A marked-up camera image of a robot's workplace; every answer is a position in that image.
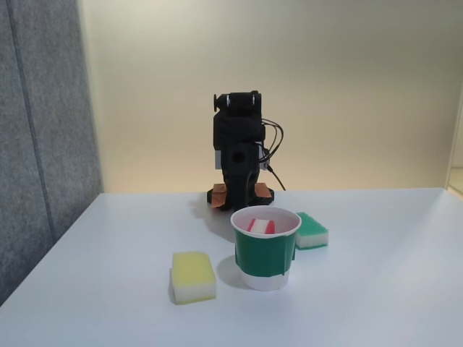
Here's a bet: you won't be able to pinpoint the red and white sponge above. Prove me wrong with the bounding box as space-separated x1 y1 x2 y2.
247 217 276 235

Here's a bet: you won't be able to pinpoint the white paper cup green tape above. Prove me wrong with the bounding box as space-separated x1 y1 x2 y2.
230 205 303 292

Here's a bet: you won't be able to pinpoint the green and white sponge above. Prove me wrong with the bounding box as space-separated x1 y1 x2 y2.
294 212 330 251

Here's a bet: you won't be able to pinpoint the yellow and white sponge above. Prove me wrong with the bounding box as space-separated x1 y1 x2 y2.
169 251 218 305

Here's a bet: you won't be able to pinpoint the grey fabric partition panel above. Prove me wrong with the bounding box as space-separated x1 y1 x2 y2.
0 0 105 305

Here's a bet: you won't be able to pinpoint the thick black power cable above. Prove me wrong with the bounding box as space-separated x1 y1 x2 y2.
266 163 287 192

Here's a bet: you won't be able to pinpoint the thin black wire loops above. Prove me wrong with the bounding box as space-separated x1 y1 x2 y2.
260 118 286 163

